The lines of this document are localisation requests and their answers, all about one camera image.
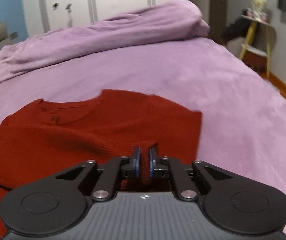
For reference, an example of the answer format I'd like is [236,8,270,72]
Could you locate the dark red knit cardigan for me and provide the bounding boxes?
[0,89,202,238]

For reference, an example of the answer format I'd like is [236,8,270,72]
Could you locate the purple bed sheet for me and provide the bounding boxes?
[0,38,286,233]

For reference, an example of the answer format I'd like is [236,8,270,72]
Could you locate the purple duvet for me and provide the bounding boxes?
[0,0,210,83]

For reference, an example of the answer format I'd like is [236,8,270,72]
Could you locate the yellow wooden side table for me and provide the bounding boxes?
[238,15,277,78]

